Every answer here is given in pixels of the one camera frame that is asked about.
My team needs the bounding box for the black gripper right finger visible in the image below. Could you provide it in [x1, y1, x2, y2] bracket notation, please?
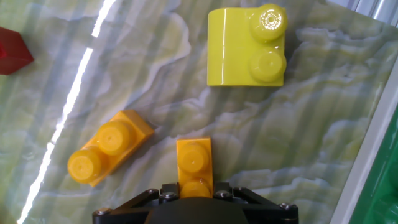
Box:
[213, 182, 299, 224]

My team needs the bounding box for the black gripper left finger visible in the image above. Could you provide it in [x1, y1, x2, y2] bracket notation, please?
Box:
[92, 182, 181, 224]

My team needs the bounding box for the yellow-orange four-stud block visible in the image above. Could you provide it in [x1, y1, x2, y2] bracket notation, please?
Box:
[176, 136, 215, 199]

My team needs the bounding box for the yellow-orange two-stud block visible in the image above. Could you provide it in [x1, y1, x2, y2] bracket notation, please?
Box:
[67, 109, 155, 187]

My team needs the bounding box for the green studded baseplate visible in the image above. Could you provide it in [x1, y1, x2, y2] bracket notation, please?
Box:
[329, 62, 398, 224]

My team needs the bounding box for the lime square block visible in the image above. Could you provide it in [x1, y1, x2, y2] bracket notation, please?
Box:
[206, 3, 289, 87]

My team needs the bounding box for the dark red block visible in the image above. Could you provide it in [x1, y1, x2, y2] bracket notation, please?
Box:
[0, 26, 35, 76]

